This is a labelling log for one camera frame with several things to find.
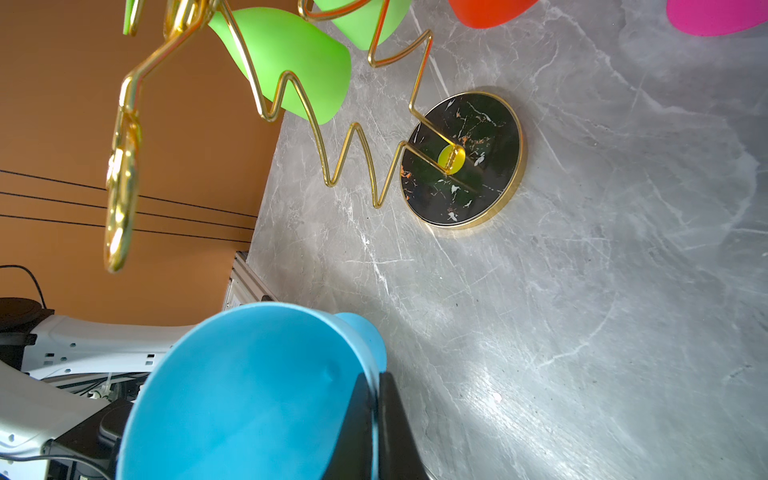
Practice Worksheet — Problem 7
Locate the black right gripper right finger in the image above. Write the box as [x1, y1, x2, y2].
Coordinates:
[378, 372, 429, 480]

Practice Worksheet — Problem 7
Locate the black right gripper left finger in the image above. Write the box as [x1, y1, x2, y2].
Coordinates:
[322, 374, 374, 480]

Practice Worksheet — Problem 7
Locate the blue wine glass front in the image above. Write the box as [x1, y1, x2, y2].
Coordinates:
[116, 302, 387, 479]

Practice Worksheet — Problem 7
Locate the green wine glass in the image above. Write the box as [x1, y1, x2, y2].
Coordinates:
[119, 1, 351, 125]
[314, 0, 412, 50]

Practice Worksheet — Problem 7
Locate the pink wine glass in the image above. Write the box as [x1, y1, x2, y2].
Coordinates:
[666, 0, 767, 37]

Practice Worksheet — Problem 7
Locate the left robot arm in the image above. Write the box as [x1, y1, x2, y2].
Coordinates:
[1, 297, 189, 479]

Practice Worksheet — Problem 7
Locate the gold wine glass rack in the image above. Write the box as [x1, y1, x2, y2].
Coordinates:
[103, 1, 527, 272]

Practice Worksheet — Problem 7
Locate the green wine glass back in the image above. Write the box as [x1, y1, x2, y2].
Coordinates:
[314, 0, 412, 50]

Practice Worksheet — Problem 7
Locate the red wine glass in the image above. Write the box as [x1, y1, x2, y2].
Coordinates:
[449, 0, 537, 29]

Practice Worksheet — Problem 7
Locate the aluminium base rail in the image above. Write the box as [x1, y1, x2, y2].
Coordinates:
[222, 251, 277, 310]

